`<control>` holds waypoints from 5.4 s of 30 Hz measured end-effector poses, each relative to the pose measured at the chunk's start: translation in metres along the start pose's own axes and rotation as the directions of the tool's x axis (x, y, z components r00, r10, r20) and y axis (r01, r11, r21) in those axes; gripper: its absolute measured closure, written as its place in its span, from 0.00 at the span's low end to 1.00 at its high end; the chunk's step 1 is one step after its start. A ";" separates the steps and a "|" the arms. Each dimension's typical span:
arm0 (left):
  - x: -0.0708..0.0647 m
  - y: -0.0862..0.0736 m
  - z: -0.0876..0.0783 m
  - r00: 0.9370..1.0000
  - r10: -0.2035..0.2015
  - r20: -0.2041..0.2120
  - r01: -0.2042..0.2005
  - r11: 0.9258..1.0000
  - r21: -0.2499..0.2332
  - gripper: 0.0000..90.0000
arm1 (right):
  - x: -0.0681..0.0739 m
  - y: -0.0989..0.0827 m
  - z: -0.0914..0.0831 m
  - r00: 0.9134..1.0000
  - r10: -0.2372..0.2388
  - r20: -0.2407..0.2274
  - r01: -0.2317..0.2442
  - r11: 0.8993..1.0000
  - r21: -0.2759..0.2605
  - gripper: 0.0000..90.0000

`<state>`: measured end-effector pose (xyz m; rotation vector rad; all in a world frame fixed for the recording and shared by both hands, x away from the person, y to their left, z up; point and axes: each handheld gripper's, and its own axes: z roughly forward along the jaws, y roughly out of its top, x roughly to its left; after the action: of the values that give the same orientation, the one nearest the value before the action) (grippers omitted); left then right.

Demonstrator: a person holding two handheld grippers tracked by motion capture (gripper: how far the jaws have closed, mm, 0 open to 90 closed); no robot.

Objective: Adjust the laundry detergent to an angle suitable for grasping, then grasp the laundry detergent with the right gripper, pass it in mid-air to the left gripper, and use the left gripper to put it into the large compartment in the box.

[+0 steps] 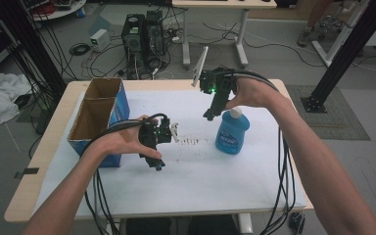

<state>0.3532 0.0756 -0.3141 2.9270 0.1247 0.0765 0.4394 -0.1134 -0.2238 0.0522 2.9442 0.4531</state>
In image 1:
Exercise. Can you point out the white metal frame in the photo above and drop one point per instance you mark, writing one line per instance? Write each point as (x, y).
(339, 36)

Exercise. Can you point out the blue cardboard box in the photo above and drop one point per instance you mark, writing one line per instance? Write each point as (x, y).
(94, 114)

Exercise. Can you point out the black metal post with base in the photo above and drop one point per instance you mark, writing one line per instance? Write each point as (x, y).
(349, 49)

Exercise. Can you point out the person's right hand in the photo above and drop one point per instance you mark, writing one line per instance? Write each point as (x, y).
(254, 93)

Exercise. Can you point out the white desk with metal legs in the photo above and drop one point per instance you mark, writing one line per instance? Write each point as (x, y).
(222, 3)

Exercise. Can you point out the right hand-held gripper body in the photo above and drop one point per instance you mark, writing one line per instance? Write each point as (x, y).
(218, 83)

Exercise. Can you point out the grey floor mat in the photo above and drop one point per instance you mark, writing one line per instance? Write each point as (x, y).
(342, 120)

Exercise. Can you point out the white table leg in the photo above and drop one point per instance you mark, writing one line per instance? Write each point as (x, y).
(245, 223)

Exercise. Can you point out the round white table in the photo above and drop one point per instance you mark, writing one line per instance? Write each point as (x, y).
(62, 11)

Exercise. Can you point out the small black device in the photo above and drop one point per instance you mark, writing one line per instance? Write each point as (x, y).
(296, 222)

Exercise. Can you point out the black tape strip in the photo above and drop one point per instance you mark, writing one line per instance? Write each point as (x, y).
(26, 172)

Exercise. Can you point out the white cloth heap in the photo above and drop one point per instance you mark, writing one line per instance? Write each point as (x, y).
(0, 98)

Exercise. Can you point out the blue bottle with white cap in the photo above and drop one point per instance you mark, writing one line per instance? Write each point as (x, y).
(231, 133)

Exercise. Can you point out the black computer tower with fan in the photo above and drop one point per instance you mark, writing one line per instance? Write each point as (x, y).
(132, 42)

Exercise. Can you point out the person's left hand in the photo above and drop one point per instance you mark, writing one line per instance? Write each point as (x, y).
(120, 142)

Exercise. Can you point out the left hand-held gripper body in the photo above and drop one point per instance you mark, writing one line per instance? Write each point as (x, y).
(163, 132)

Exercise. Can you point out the white table mat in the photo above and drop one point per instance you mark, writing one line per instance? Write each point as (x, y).
(192, 182)

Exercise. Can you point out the small white box device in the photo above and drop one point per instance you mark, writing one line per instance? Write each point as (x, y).
(99, 39)

